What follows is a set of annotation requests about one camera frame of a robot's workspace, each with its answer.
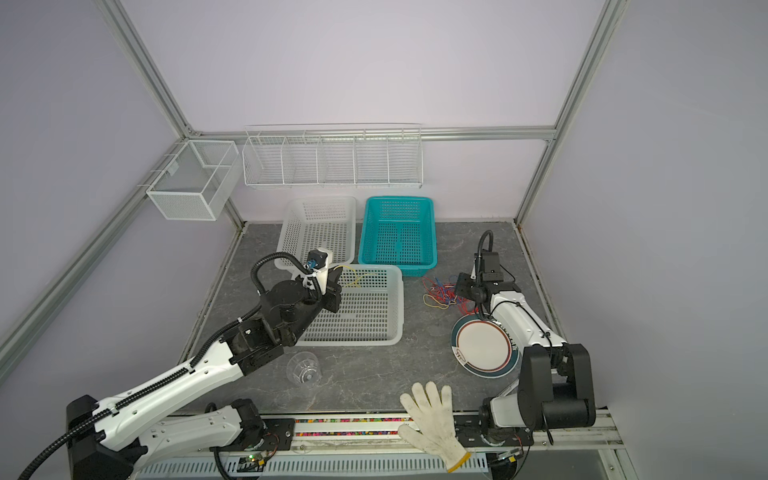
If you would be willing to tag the white plastic basket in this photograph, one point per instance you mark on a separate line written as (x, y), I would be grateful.
(327, 222)
(371, 312)

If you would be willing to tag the teal plastic basket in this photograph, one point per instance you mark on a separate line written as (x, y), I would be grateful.
(399, 231)

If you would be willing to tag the white mesh wall box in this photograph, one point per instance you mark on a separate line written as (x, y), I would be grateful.
(197, 181)

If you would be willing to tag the white knit work glove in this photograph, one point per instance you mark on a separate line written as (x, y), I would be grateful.
(433, 429)

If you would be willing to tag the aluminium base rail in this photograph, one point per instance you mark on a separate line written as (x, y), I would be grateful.
(349, 434)

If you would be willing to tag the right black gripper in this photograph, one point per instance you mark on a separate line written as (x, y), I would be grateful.
(462, 286)

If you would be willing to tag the clear plastic cup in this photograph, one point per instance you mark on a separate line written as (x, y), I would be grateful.
(303, 369)

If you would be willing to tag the rear white plastic basket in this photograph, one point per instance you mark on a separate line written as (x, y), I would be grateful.
(327, 222)

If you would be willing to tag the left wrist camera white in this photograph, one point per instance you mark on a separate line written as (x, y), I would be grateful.
(318, 263)

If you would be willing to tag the front white plastic basket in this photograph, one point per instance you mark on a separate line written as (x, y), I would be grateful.
(371, 312)

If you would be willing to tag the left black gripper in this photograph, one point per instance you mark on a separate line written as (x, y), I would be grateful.
(333, 292)

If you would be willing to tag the white plate green rim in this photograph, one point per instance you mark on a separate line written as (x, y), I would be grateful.
(483, 347)

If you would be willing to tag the white wire rack shelf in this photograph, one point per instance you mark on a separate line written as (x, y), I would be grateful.
(295, 155)

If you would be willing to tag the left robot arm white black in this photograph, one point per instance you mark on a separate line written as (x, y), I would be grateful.
(116, 436)

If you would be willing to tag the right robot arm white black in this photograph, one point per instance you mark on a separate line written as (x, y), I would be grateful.
(554, 385)

